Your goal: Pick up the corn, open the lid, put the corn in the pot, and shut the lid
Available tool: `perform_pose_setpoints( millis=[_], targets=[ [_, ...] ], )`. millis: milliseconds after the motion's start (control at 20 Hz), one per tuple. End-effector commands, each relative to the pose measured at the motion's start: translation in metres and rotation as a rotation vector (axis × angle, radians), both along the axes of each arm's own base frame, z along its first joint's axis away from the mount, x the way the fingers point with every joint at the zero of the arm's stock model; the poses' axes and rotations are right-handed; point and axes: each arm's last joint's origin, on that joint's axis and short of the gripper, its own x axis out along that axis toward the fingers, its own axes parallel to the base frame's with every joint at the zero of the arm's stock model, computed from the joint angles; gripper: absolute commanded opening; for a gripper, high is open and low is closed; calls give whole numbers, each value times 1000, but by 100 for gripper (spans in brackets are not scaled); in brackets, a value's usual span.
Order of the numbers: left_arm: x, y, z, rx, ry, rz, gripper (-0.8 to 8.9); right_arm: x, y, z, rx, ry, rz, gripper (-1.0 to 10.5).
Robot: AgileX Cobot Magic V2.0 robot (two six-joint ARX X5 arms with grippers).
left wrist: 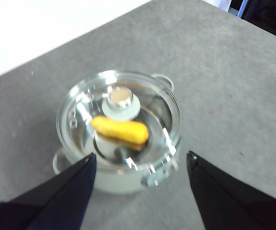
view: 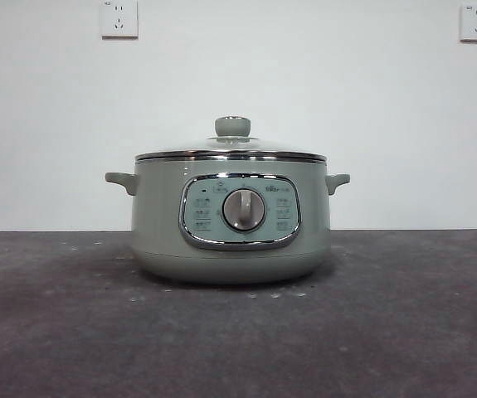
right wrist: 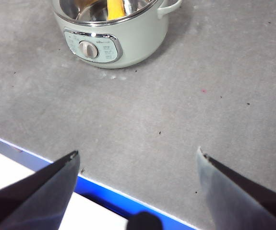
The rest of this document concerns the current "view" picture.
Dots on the glass lid with green knob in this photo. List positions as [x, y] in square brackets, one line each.
[232, 126]

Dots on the pale green electric pot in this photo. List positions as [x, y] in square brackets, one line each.
[159, 248]

